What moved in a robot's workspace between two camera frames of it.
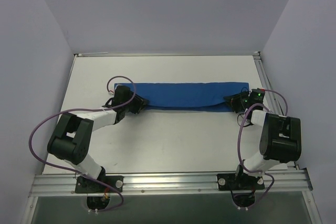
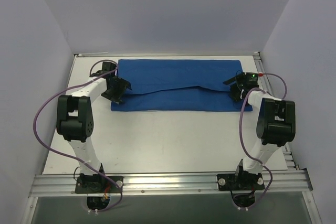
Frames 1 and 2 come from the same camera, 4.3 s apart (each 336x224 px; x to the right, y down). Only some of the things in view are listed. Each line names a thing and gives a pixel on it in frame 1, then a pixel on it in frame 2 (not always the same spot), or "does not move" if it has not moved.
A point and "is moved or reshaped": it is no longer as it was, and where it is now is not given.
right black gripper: x=237 y=100 → x=237 y=87
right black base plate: x=231 y=181 does not move
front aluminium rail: x=276 y=182 does not move
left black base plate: x=84 y=185 does not move
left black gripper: x=137 y=102 → x=115 y=91
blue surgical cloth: x=188 y=96 is moved or reshaped
